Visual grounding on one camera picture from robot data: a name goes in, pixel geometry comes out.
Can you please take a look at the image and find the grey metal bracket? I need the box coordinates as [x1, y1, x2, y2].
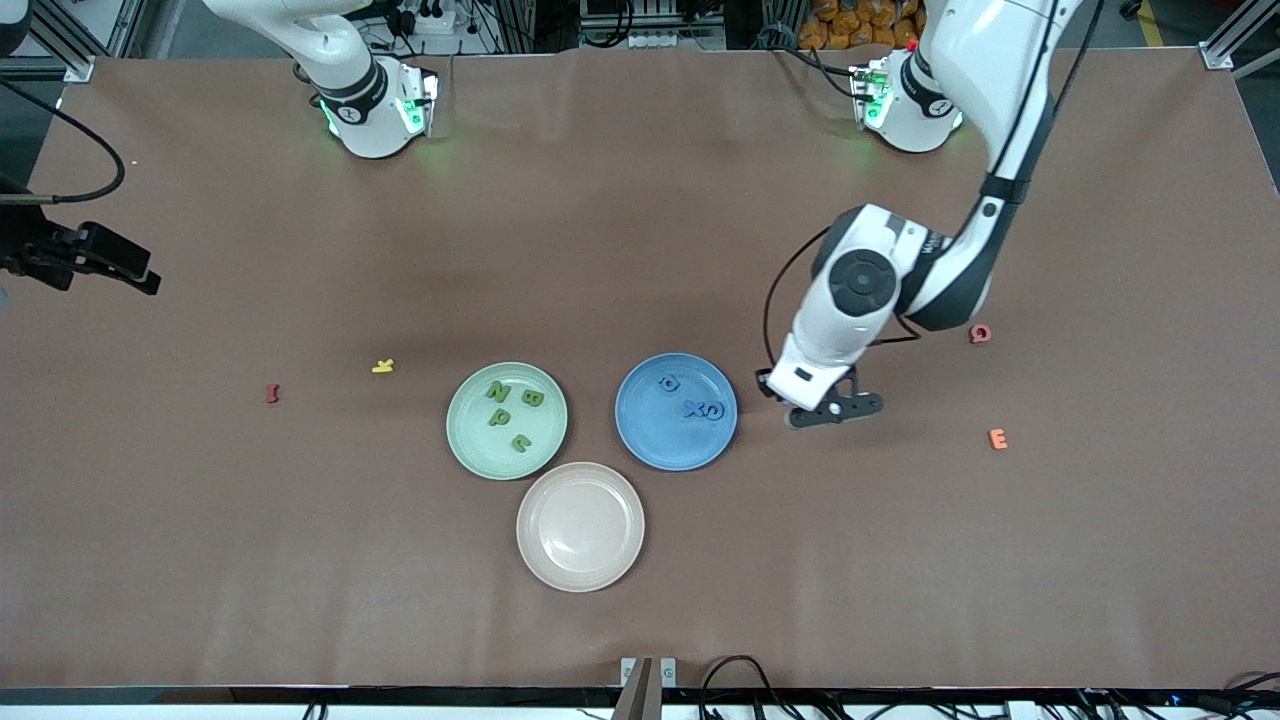
[620, 655, 678, 720]

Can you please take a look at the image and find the black table edge rail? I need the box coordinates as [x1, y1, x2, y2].
[0, 685, 1280, 708]

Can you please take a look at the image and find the brown table cover sheet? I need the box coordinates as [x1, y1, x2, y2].
[0, 48, 1280, 691]

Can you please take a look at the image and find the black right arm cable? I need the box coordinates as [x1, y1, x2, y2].
[0, 78, 127, 205]

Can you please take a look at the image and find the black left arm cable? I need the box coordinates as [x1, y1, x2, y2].
[763, 225, 921, 373]

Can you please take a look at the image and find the green plate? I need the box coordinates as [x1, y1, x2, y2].
[446, 361, 569, 482]

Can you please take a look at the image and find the blue plate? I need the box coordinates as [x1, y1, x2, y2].
[614, 352, 739, 472]

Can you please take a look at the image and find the base connector box green light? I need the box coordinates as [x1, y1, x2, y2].
[848, 62, 893, 131]
[398, 65, 441, 138]

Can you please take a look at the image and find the pink plate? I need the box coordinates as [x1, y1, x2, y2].
[516, 461, 646, 594]

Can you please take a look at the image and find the black cable bundle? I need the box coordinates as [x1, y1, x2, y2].
[1075, 672, 1280, 720]

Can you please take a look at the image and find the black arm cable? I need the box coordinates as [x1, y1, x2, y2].
[0, 78, 127, 205]
[763, 225, 921, 373]

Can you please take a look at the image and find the aluminium frame profile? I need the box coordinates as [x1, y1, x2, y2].
[1200, 0, 1280, 81]
[25, 0, 151, 83]

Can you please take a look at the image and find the black cable loop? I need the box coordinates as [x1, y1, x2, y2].
[698, 654, 801, 720]

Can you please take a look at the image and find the orange snack bag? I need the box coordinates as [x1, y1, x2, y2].
[800, 0, 926, 51]

